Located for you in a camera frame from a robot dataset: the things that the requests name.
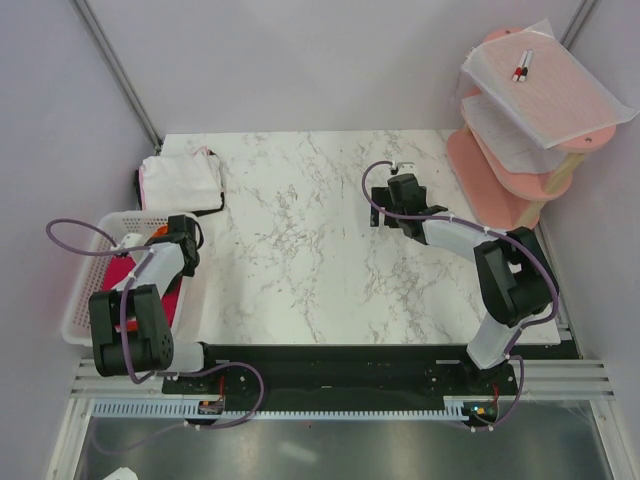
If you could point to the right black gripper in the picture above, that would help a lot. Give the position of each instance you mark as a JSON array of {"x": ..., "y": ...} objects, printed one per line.
[{"x": 380, "y": 197}]

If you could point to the magenta t shirt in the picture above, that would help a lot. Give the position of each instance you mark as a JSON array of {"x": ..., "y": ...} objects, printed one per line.
[{"x": 117, "y": 271}]

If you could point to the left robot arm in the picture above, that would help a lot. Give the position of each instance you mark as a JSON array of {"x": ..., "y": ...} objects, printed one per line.
[{"x": 151, "y": 349}]

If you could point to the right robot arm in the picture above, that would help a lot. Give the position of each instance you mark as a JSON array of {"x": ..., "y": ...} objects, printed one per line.
[{"x": 517, "y": 286}]

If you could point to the orange t shirt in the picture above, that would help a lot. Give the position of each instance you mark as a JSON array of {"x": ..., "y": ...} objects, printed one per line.
[{"x": 161, "y": 231}]

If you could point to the folded white t shirt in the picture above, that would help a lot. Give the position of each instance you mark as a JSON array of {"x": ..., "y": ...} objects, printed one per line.
[{"x": 180, "y": 182}]

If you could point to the pink tiered shelf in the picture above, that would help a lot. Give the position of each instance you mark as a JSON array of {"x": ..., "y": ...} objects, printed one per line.
[{"x": 505, "y": 200}]

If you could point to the white plastic basket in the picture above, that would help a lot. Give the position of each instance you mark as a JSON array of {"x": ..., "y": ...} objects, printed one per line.
[{"x": 75, "y": 323}]

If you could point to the paper sheets on shelf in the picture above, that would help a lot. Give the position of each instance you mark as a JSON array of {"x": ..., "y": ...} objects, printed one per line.
[{"x": 513, "y": 148}]

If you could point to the red capped marker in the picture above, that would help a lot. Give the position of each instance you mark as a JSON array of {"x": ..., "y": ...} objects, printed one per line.
[{"x": 520, "y": 67}]

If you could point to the black capped marker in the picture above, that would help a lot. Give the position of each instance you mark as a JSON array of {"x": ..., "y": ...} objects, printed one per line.
[{"x": 525, "y": 66}]

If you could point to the white foam sheet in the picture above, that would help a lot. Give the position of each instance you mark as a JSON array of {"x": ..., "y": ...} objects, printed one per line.
[{"x": 560, "y": 99}]

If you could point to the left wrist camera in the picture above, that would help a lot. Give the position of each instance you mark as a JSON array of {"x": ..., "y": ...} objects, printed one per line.
[{"x": 130, "y": 241}]

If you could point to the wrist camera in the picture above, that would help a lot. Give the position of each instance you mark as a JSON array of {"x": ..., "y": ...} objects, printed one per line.
[
  {"x": 130, "y": 241},
  {"x": 402, "y": 167}
]

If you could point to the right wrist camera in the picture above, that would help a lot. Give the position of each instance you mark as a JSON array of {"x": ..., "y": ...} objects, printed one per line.
[{"x": 402, "y": 167}]

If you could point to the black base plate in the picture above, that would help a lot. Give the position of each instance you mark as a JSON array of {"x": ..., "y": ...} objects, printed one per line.
[{"x": 437, "y": 369}]

